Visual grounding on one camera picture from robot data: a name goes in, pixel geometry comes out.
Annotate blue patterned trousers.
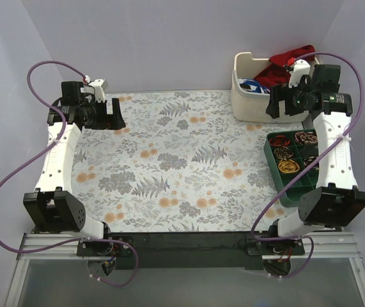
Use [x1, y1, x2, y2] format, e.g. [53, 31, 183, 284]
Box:
[238, 79, 270, 94]

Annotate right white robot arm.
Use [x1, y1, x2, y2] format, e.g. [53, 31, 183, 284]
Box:
[267, 59, 365, 254]

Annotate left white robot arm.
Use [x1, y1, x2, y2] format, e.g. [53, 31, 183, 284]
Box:
[23, 79, 126, 256]

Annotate cream plastic laundry basket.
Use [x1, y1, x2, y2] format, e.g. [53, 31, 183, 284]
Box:
[231, 52, 309, 123]

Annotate red black rolled belt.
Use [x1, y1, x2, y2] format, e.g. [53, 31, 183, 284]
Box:
[269, 135, 291, 147]

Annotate red garment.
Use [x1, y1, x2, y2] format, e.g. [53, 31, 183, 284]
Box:
[254, 45, 315, 88]

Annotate brown patterned rolled belt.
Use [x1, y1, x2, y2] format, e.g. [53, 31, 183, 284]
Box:
[293, 131, 318, 145]

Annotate dark brown rolled belt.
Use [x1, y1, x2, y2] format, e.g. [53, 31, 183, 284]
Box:
[274, 147, 293, 160]

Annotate green compartment tray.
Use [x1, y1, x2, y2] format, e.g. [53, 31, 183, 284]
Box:
[264, 130, 319, 208]

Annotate yellow rolled belt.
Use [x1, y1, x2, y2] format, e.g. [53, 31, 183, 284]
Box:
[277, 159, 300, 174]

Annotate black spotted rolled belt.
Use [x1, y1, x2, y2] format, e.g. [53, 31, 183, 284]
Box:
[303, 156, 319, 169]

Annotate floral table mat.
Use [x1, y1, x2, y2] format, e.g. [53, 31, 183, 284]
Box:
[71, 91, 302, 232]

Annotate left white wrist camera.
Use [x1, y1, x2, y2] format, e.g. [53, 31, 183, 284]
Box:
[89, 79, 108, 100]

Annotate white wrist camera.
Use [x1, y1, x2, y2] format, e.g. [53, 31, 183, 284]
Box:
[288, 59, 311, 88]
[89, 79, 108, 100]

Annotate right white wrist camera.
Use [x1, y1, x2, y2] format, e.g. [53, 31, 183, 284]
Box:
[288, 59, 311, 88]

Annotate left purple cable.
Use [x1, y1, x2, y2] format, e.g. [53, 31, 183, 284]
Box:
[0, 60, 139, 287]

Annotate purple cable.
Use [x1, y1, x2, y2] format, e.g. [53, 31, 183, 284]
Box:
[251, 52, 364, 279]
[0, 60, 139, 287]

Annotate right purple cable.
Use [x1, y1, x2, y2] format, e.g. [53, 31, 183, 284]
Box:
[251, 52, 364, 279]

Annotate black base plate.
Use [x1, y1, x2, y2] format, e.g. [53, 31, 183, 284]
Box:
[77, 231, 305, 270]

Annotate aluminium rail frame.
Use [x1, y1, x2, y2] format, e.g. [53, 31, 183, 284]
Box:
[20, 232, 362, 260]

